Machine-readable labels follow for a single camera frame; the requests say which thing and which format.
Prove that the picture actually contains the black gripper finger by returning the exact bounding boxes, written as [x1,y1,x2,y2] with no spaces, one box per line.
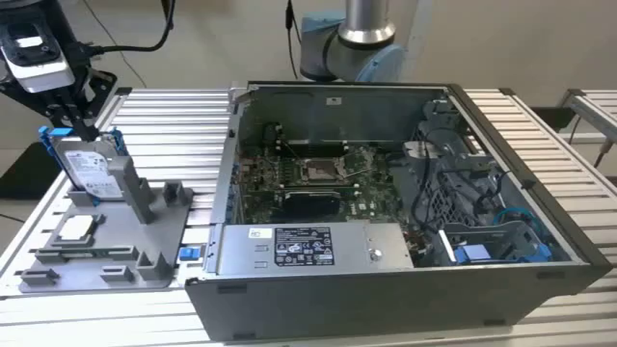
[0,82,83,128]
[73,68,121,142]

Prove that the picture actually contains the hard disk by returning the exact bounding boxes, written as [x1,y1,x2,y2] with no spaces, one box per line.
[37,125,131,199]

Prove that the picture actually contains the grey disk bay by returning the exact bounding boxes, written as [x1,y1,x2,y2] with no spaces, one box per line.
[434,218,554,268]

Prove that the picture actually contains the silver CPU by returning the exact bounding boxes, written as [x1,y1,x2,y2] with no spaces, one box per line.
[55,215,98,240]

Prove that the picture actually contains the grey plastic parts rack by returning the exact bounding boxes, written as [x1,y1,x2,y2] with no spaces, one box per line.
[18,155,195,294]

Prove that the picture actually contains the dark green RAM stick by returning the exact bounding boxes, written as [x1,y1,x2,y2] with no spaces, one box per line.
[43,247,132,254]

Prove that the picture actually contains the green motherboard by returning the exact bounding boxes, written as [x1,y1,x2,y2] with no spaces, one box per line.
[236,144,420,232]

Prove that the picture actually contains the CPU socket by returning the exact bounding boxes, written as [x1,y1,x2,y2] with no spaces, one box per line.
[299,155,350,184]

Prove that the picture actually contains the black RAM slot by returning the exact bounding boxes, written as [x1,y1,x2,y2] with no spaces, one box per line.
[284,181,362,189]
[284,187,362,195]

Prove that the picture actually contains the silver power supply unit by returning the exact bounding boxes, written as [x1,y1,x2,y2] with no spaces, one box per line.
[215,223,416,275]

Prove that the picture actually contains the dark grey PC case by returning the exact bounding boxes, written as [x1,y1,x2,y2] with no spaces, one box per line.
[184,80,615,343]

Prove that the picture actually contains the aluminium slat side table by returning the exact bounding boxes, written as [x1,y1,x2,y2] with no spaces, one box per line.
[562,87,617,126]

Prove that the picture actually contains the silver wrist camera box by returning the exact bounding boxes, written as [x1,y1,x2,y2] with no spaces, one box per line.
[0,22,78,94]

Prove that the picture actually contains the black camera cable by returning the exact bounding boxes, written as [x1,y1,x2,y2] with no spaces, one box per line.
[77,0,176,55]

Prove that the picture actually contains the thin black hanging cable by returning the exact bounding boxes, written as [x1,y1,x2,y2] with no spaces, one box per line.
[284,0,299,79]

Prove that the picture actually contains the long black wire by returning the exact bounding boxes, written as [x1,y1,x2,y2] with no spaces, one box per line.
[412,142,438,232]

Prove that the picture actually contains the light blue wire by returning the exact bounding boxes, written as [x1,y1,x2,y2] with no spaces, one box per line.
[495,206,538,238]

